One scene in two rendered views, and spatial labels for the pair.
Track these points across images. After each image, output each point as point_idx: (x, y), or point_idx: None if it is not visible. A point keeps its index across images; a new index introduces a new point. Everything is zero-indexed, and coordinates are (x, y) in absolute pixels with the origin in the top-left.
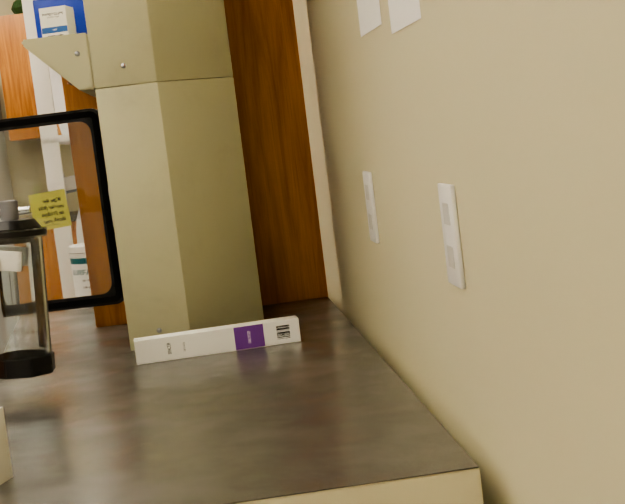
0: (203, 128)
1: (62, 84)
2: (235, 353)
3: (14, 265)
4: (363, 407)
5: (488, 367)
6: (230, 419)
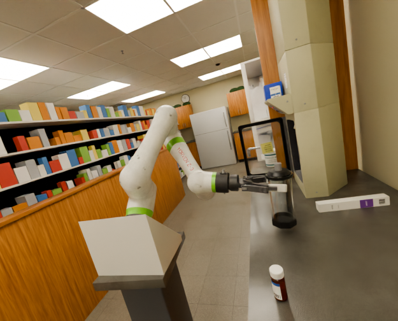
0: (331, 121)
1: (269, 110)
2: (362, 211)
3: (283, 190)
4: None
5: None
6: None
